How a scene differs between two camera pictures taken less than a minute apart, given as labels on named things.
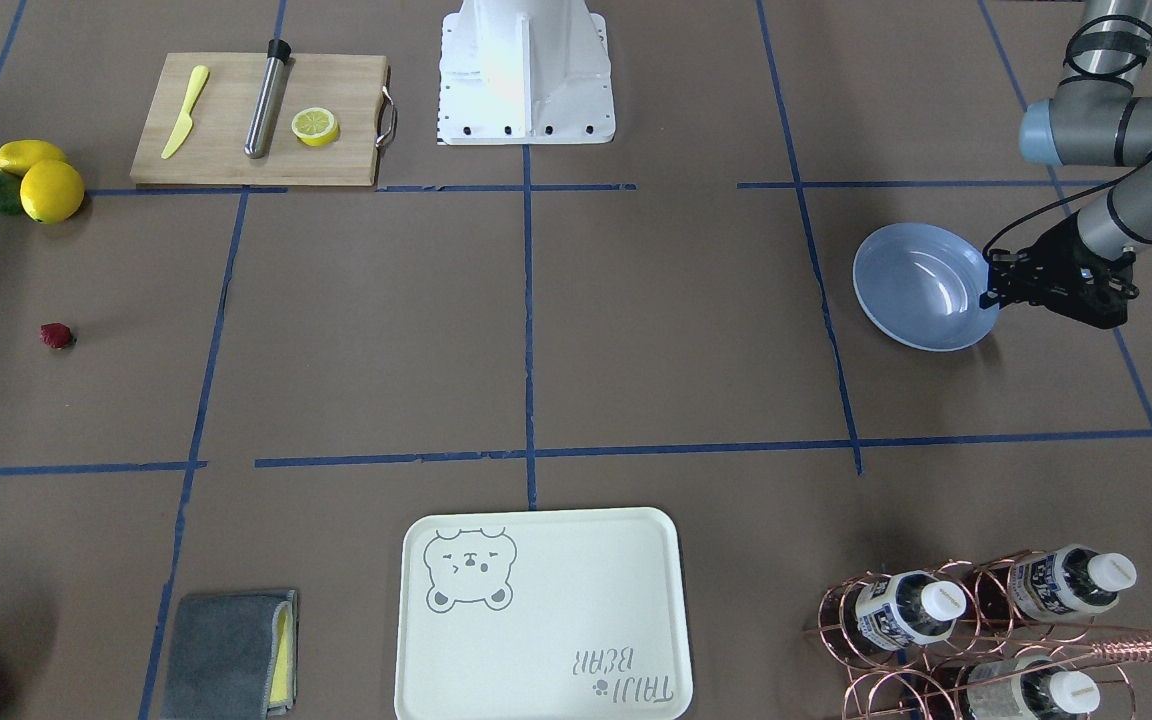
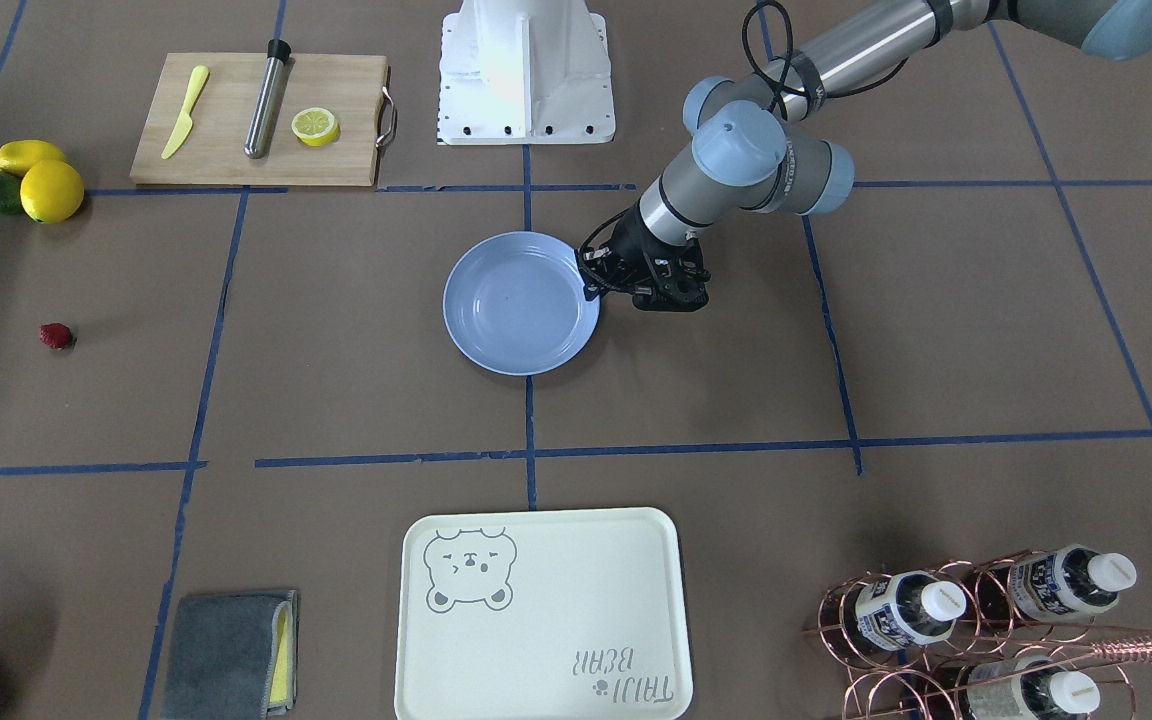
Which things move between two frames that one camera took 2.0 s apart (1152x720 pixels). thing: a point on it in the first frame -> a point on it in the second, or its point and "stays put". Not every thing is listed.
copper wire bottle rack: (1009, 637) stays put
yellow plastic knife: (185, 124) stays put
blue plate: (922, 287) -> (516, 303)
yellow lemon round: (51, 191) stays put
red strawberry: (56, 335) stays put
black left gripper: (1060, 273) -> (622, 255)
